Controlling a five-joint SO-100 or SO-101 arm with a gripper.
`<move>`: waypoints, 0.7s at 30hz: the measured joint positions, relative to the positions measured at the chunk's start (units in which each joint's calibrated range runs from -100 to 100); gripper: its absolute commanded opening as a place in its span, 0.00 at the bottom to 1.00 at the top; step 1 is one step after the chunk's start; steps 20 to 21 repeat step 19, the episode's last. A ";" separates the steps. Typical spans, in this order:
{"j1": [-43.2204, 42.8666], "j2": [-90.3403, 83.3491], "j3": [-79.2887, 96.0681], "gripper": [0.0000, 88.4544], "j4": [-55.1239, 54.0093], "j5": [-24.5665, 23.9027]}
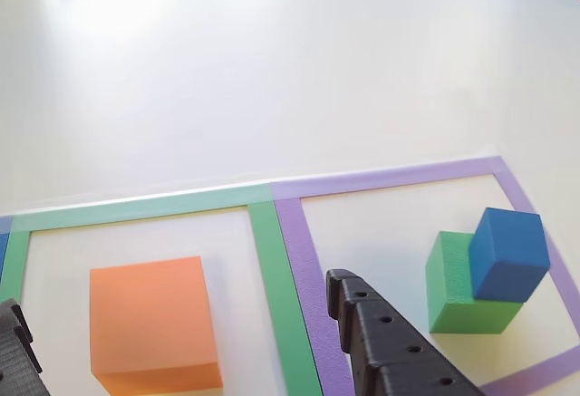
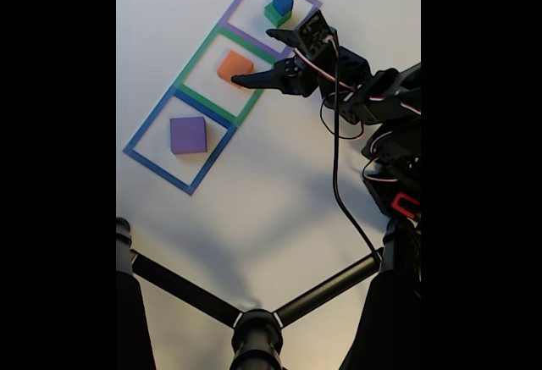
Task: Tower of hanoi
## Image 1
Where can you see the purple tape square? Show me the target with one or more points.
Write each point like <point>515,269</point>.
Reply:
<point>299,242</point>

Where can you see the green tape square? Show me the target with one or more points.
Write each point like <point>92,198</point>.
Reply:
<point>272,269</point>

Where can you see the small blue cube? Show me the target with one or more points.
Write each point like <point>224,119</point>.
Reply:
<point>507,251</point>

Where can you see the orange block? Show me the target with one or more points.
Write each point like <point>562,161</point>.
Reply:
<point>149,323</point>

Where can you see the blue tape square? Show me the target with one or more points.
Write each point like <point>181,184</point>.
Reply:
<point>3,237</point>

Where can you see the green cube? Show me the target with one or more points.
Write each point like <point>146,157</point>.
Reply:
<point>448,287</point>

